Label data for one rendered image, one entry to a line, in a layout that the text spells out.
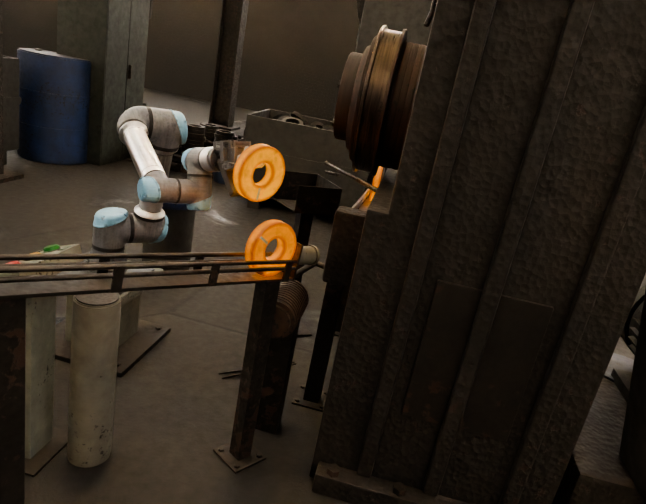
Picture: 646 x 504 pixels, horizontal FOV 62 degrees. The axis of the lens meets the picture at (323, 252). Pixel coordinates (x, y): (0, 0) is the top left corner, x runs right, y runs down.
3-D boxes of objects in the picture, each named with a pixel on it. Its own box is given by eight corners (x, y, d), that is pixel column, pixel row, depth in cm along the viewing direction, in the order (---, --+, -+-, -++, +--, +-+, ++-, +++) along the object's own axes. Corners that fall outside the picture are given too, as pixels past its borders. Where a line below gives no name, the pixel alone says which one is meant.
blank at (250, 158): (291, 150, 150) (284, 147, 152) (247, 142, 139) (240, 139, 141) (277, 203, 154) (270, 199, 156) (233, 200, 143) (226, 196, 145)
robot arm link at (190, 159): (200, 175, 174) (201, 148, 173) (220, 175, 167) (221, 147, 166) (178, 173, 169) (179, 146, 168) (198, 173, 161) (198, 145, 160)
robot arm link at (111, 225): (88, 238, 206) (90, 204, 202) (124, 237, 214) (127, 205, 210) (95, 249, 197) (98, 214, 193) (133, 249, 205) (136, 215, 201)
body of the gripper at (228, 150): (231, 139, 148) (206, 141, 157) (232, 171, 150) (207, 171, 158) (253, 140, 154) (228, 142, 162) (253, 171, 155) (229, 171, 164)
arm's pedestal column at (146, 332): (23, 350, 202) (23, 287, 194) (87, 309, 240) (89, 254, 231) (121, 378, 197) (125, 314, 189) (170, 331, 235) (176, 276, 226)
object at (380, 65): (378, 165, 207) (406, 35, 192) (365, 186, 163) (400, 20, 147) (362, 161, 207) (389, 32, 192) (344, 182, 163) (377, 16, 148)
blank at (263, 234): (273, 285, 151) (266, 281, 153) (305, 241, 154) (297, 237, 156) (241, 260, 139) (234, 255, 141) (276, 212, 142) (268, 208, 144)
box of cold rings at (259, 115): (361, 207, 516) (378, 124, 491) (356, 230, 438) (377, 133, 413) (256, 186, 522) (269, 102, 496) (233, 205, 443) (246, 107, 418)
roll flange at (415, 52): (404, 170, 206) (434, 40, 191) (397, 193, 161) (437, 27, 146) (378, 165, 207) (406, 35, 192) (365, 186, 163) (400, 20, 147)
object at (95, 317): (118, 446, 165) (130, 292, 148) (96, 473, 153) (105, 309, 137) (82, 436, 166) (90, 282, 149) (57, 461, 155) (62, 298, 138)
